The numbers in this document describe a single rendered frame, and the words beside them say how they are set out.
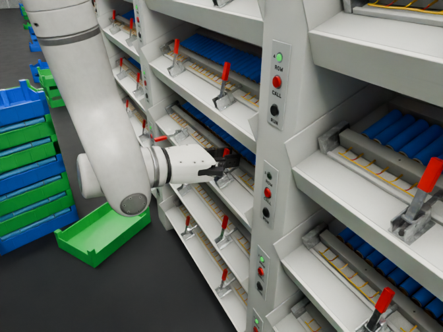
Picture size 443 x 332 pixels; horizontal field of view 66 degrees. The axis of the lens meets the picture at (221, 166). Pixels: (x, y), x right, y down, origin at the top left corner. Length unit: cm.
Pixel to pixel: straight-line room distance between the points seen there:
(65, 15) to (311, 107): 36
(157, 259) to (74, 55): 92
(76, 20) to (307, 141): 37
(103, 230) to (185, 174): 85
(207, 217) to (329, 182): 57
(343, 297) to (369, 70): 35
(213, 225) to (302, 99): 58
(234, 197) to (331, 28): 44
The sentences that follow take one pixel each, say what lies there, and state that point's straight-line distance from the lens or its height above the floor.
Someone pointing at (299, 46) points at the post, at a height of 85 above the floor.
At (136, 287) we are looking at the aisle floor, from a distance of 125.
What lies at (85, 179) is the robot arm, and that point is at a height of 61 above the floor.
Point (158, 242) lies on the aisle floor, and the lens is 138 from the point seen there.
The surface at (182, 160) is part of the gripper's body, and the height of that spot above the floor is 60.
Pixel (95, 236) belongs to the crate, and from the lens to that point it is 147.
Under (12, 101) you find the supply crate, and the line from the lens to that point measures 152.
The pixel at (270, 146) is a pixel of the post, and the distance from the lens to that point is 55.
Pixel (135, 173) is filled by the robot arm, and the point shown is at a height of 64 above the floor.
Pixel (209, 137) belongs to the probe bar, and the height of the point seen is 53.
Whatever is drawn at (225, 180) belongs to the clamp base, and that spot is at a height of 50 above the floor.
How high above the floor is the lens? 94
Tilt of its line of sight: 31 degrees down
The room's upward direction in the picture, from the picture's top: straight up
